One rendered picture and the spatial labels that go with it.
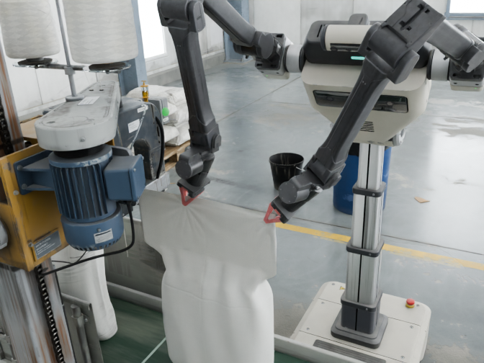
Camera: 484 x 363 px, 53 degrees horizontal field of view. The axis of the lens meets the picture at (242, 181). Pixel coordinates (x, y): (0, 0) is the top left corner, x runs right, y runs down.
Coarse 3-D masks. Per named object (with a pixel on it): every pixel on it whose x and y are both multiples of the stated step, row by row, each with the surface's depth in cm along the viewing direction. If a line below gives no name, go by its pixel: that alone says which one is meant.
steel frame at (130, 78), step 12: (132, 0) 672; (228, 0) 954; (240, 0) 943; (240, 12) 952; (228, 36) 982; (228, 48) 990; (132, 60) 713; (144, 60) 715; (228, 60) 978; (240, 60) 973; (252, 60) 992; (132, 72) 721; (144, 72) 718; (120, 84) 727; (132, 84) 729; (120, 96) 725
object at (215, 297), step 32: (160, 192) 156; (160, 224) 161; (192, 224) 155; (224, 224) 148; (256, 224) 141; (192, 256) 159; (224, 256) 153; (256, 256) 146; (192, 288) 157; (224, 288) 151; (256, 288) 153; (192, 320) 162; (224, 320) 154; (256, 320) 151; (192, 352) 167; (224, 352) 160; (256, 352) 156
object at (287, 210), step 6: (276, 204) 130; (282, 204) 132; (288, 204) 131; (294, 204) 130; (300, 204) 130; (282, 210) 130; (288, 210) 132; (294, 210) 132; (282, 216) 130; (288, 216) 131
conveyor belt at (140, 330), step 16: (112, 304) 217; (128, 304) 217; (128, 320) 207; (144, 320) 206; (160, 320) 206; (112, 336) 198; (128, 336) 197; (144, 336) 197; (160, 336) 196; (112, 352) 189; (128, 352) 189; (144, 352) 189; (160, 352) 188
